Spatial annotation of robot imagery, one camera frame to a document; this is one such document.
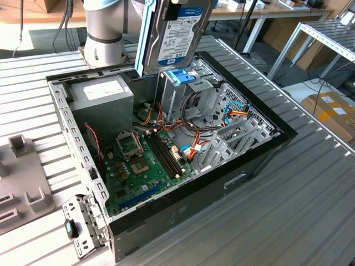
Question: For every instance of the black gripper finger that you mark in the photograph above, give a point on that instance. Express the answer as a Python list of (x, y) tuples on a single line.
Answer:
[(172, 12)]

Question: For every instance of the hard disk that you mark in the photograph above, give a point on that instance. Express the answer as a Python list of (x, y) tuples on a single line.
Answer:
[(177, 36)]

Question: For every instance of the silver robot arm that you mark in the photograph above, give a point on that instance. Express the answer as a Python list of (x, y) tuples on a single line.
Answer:
[(102, 27)]

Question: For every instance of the installed blue disk carrier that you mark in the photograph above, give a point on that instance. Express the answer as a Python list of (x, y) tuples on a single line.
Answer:
[(180, 77)]

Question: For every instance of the grey metal disk bay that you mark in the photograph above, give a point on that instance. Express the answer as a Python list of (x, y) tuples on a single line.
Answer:
[(219, 151)]

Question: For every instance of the black tripod stand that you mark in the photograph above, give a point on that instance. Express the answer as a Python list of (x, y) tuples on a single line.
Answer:
[(248, 30)]

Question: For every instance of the grey metal drive cage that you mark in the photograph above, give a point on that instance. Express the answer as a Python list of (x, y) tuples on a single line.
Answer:
[(169, 97)]

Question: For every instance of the wooden desk white legs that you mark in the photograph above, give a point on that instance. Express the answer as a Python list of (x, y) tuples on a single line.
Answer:
[(277, 14)]

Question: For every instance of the grey power supply unit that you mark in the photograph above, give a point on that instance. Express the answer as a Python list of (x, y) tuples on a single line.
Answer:
[(102, 110)]

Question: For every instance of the large brown cardboard box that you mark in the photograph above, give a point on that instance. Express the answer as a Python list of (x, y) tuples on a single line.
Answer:
[(294, 36)]

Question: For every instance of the black RAM slot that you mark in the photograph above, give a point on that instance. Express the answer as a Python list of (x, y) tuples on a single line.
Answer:
[(169, 153), (163, 158)]

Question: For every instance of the small black device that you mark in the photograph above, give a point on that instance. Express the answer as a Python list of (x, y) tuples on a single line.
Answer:
[(314, 3)]

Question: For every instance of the metal slat table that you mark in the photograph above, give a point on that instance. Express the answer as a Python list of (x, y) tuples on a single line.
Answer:
[(327, 30)]

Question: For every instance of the CPU socket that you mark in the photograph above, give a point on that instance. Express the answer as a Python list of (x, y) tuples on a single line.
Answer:
[(140, 166)]

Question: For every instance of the green motherboard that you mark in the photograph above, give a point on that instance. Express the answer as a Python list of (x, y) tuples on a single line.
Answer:
[(130, 185)]

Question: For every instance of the cardboard box yellow tape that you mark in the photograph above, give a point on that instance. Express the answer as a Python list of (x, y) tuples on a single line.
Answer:
[(324, 110)]

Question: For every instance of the blue expansion slot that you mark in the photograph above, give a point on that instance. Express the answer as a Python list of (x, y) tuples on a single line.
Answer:
[(141, 195)]

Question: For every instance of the black PC case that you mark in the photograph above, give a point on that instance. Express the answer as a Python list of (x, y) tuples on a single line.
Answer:
[(194, 210)]

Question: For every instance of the grey parts rack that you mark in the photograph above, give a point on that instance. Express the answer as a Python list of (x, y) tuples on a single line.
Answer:
[(23, 177)]

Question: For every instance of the black teal latch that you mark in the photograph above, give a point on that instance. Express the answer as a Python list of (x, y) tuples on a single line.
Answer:
[(72, 230)]

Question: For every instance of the grey metal rear bracket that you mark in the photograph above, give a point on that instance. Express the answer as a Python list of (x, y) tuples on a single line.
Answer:
[(88, 219)]

